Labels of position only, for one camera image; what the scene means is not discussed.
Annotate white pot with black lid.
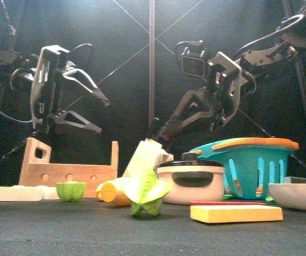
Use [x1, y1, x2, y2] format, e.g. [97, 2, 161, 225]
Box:
[154, 150, 227, 206]

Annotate teal basket with orange handle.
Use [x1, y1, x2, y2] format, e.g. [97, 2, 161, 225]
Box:
[188, 136, 301, 201]

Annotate grey bowl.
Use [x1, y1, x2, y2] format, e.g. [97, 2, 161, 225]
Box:
[267, 182, 306, 213]

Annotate light wooden crate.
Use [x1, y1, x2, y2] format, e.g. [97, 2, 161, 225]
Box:
[18, 137, 120, 188]

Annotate orange toy piece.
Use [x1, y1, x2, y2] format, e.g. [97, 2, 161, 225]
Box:
[94, 177, 133, 208]

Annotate green toy leaf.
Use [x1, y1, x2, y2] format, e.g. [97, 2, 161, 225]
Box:
[124, 168, 173, 218]

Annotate small grey block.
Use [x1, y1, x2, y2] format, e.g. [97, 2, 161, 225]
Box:
[283, 176, 306, 184]

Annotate flat red stick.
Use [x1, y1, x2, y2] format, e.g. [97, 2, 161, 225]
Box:
[188, 200, 267, 206]

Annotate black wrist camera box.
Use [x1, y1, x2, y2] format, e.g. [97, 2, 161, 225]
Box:
[174, 39, 212, 80]

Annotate thin metal frame pole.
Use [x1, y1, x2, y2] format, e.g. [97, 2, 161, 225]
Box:
[148, 0, 157, 129]

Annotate yellow wooden block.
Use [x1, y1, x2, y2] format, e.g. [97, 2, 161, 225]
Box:
[189, 204, 284, 224]

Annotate white wooden box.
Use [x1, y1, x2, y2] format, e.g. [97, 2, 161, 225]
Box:
[0, 185, 45, 202]

